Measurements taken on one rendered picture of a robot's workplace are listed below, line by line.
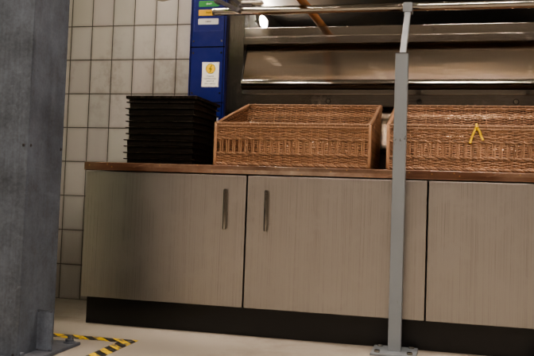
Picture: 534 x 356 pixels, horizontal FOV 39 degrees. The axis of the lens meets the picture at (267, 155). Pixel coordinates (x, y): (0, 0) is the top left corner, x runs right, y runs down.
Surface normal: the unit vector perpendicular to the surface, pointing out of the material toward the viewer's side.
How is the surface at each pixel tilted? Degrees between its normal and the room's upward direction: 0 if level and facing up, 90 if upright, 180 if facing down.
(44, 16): 90
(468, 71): 70
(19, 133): 90
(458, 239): 90
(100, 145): 90
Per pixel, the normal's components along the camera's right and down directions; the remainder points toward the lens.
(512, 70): -0.22, -0.40
